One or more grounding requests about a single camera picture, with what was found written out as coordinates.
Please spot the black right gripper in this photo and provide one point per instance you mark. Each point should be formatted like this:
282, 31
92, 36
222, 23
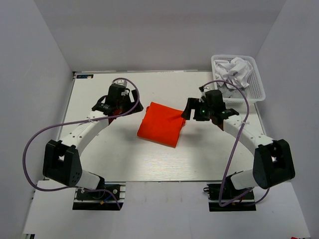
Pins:
191, 104

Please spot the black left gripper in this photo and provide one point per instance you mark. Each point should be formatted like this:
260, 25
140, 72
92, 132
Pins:
127, 98

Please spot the orange t shirt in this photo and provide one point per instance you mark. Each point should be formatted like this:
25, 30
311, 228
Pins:
161, 124

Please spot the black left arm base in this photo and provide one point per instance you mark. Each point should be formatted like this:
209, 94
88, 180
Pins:
100, 201

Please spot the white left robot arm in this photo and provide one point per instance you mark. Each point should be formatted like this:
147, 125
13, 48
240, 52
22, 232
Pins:
62, 158

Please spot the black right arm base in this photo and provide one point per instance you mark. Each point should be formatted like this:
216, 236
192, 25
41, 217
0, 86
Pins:
243, 204

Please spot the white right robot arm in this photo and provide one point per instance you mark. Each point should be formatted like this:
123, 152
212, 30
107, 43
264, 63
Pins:
272, 159

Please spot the grey t shirt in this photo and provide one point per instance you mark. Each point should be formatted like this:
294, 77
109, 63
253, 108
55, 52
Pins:
229, 93

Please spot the dark label sticker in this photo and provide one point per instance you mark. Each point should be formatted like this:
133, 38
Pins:
84, 76

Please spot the white t shirt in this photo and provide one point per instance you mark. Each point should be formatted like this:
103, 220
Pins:
236, 71

